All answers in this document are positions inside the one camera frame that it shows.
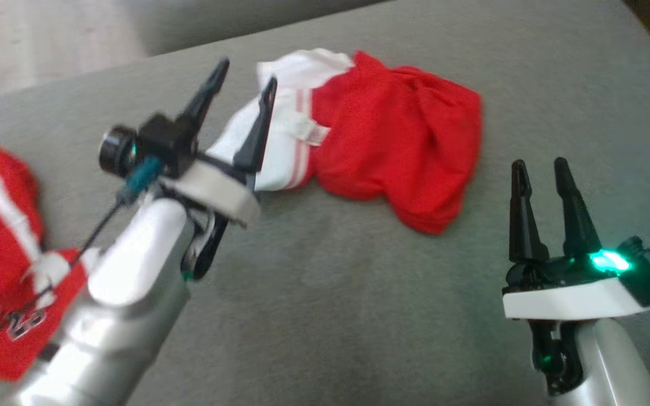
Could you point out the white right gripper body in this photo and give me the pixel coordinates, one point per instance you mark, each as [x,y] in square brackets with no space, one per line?
[573,299]

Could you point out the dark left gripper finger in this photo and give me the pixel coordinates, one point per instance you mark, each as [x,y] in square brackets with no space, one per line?
[257,135]
[207,93]

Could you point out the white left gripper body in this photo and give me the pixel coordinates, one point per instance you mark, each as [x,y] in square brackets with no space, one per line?
[218,192]

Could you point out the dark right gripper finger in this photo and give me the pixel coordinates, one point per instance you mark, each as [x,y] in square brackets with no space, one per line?
[578,225]
[523,225]

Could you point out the red Bulls basketball jersey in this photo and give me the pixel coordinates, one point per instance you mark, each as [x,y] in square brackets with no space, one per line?
[392,141]

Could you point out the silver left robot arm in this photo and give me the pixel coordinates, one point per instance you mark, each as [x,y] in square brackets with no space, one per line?
[133,265]

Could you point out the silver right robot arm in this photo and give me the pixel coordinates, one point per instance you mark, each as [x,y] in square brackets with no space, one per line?
[613,366]

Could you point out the grey fabric sofa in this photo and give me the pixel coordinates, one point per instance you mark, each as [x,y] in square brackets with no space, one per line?
[246,20]

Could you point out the grey fabric ottoman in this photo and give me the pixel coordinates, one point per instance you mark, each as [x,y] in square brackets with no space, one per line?
[359,293]

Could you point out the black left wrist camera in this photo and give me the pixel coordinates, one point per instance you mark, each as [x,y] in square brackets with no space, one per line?
[161,141]

